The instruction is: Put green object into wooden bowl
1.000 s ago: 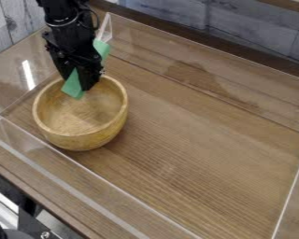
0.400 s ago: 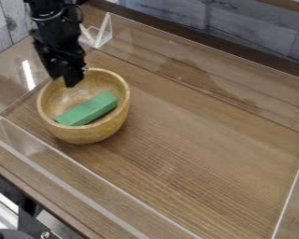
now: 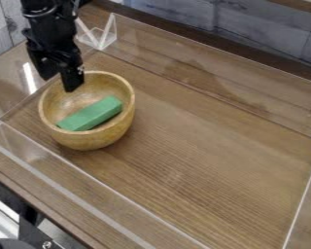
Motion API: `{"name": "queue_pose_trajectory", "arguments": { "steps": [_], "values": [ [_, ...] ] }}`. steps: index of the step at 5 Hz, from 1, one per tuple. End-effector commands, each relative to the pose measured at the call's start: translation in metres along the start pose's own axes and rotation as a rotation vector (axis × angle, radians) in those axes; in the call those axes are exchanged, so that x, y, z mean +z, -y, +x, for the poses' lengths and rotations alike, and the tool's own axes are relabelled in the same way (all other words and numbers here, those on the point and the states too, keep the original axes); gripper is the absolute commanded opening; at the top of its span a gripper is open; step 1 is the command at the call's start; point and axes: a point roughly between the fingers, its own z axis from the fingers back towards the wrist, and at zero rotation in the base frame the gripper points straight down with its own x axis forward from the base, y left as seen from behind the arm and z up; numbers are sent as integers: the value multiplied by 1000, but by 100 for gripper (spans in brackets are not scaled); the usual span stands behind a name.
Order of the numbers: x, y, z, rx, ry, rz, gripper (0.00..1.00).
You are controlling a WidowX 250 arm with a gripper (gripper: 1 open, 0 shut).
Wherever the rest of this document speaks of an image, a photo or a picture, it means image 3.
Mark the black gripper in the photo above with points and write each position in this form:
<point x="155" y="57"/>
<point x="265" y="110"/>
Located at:
<point x="51" y="46"/>

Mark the black metal table bracket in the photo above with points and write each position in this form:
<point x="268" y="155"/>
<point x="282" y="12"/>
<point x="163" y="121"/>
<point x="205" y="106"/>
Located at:
<point x="35" y="237"/>

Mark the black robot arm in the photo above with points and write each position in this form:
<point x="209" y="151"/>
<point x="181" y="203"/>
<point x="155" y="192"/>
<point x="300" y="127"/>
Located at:
<point x="47" y="4"/>

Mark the clear acrylic tray wall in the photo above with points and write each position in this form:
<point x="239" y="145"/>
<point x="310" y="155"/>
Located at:
<point x="211" y="171"/>

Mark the green rectangular block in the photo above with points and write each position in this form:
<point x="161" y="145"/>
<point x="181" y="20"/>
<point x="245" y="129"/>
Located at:
<point x="92" y="115"/>

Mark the wooden bowl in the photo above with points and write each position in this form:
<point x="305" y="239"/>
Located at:
<point x="58" y="104"/>

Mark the clear acrylic corner bracket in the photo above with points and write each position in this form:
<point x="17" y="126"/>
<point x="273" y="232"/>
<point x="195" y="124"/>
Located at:
<point x="96" y="37"/>

